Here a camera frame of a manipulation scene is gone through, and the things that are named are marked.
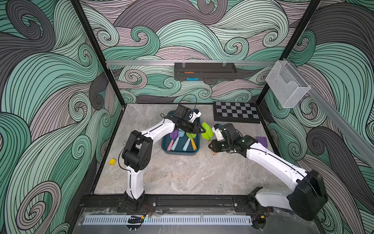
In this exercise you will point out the yellow small block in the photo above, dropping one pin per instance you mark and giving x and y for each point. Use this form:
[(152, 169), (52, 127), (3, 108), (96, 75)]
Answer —
[(112, 162)]

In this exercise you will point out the clear plastic wall bin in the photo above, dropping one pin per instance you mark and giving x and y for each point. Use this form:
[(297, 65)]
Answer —
[(287, 83)]

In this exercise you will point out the aluminium rail back wall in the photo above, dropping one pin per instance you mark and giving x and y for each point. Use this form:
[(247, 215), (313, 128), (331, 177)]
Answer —
[(137, 62)]

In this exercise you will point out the green pointed shovel wooden handle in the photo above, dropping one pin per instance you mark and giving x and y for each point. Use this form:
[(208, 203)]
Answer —
[(208, 134)]

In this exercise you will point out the purple shovel pink handle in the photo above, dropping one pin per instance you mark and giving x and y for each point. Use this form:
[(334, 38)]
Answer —
[(173, 135), (262, 140)]

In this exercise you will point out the black wall shelf tray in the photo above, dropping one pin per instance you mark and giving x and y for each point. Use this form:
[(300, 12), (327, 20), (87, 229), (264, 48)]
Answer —
[(207, 72)]

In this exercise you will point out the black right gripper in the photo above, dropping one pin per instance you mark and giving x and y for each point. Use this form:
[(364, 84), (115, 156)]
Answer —
[(216, 147)]

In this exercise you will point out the white slotted cable duct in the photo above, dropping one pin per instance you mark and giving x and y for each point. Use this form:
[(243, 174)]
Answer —
[(200, 219)]

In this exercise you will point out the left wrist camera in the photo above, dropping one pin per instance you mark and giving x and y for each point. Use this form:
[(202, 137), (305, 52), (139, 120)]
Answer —
[(183, 112)]

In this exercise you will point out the light blue shovel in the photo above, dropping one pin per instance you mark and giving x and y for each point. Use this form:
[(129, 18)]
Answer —
[(187, 142), (181, 134)]

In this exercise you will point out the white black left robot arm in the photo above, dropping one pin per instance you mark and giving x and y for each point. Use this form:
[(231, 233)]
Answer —
[(137, 154)]

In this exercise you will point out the black white chessboard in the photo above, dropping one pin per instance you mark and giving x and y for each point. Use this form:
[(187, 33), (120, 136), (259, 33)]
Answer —
[(235, 112)]

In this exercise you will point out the teal plastic storage box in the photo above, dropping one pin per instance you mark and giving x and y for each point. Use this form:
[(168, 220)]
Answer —
[(171, 120)]

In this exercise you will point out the aluminium rail wall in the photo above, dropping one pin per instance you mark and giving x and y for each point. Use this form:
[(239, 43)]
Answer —
[(323, 95), (137, 62)]

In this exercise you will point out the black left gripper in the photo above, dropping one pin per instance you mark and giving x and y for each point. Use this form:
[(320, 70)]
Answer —
[(195, 127)]

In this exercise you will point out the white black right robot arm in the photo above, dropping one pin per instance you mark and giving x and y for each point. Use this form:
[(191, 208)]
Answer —
[(306, 194)]

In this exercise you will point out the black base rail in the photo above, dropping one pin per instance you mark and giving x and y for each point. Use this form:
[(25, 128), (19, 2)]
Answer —
[(163, 203)]

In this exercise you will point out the aluminium rail right wall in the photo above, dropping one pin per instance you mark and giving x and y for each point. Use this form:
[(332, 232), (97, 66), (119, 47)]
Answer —
[(323, 95)]

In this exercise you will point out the green round shovel wooden handle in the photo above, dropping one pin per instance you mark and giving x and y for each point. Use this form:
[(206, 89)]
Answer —
[(192, 137)]

